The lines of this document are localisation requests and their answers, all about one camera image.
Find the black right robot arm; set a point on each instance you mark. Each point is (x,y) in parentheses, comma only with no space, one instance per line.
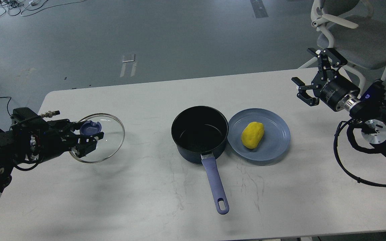
(366,128)

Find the yellow potato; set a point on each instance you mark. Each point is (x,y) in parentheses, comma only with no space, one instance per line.
(252,135)

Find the white grey office chair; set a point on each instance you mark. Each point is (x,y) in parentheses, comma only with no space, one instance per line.
(360,39)

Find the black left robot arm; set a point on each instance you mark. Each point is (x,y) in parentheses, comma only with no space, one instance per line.
(15,143)

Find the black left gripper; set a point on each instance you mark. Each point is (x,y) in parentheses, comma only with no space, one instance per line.
(51,139)

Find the glass lid with blue knob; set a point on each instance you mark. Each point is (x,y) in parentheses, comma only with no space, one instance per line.
(114,134)

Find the blue plate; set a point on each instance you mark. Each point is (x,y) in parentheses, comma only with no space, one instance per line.
(274,143)

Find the dark blue saucepan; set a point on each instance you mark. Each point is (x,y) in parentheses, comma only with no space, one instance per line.
(200,134)

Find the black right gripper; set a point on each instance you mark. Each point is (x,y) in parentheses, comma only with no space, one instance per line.
(328,85)

